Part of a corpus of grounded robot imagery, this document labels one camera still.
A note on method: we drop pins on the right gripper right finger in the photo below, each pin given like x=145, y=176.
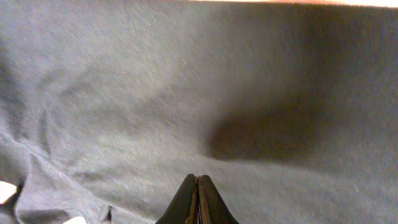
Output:
x=212, y=208

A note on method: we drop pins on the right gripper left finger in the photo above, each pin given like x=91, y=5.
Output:
x=183, y=209

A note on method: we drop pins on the black t-shirt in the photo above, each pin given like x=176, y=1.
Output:
x=106, y=106

